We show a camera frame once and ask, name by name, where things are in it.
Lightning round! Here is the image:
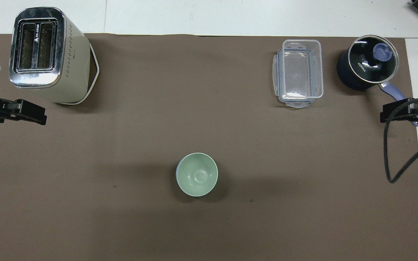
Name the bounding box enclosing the glass lid with blue knob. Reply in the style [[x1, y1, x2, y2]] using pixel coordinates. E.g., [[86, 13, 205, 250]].
[[348, 35, 400, 83]]

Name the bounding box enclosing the clear plastic food container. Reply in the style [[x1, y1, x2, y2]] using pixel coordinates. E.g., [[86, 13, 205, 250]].
[[282, 39, 324, 99]]

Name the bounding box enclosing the clear lid with blue seal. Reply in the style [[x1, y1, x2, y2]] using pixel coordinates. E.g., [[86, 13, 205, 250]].
[[272, 49, 319, 109]]

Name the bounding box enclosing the dark blue pot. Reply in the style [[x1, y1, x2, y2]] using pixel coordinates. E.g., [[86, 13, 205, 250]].
[[337, 35, 418, 126]]

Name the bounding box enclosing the green bowl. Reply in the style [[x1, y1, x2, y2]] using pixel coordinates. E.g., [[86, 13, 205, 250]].
[[177, 153, 218, 197]]

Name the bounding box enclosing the black cable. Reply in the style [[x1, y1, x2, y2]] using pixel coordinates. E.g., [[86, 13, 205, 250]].
[[383, 96, 418, 184]]

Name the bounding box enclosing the cream and chrome toaster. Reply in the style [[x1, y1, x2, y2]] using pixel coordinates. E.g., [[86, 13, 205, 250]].
[[9, 7, 100, 106]]

